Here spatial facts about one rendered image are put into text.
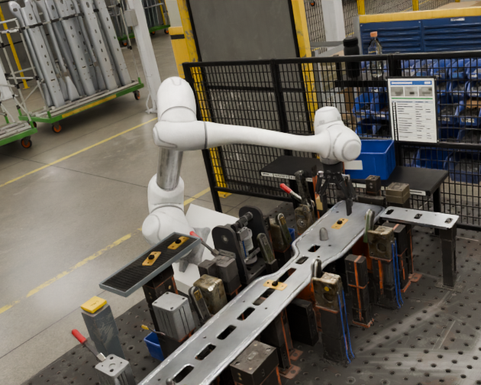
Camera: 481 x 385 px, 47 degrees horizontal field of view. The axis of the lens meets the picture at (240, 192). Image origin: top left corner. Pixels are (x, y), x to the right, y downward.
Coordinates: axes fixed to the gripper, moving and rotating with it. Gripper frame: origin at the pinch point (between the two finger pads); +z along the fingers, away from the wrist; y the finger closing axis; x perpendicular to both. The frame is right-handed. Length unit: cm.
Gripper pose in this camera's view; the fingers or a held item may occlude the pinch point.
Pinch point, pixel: (337, 207)
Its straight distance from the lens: 224.5
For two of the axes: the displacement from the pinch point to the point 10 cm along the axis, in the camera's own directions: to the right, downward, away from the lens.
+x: 6.0, -4.2, 6.8
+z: 1.7, 9.0, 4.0
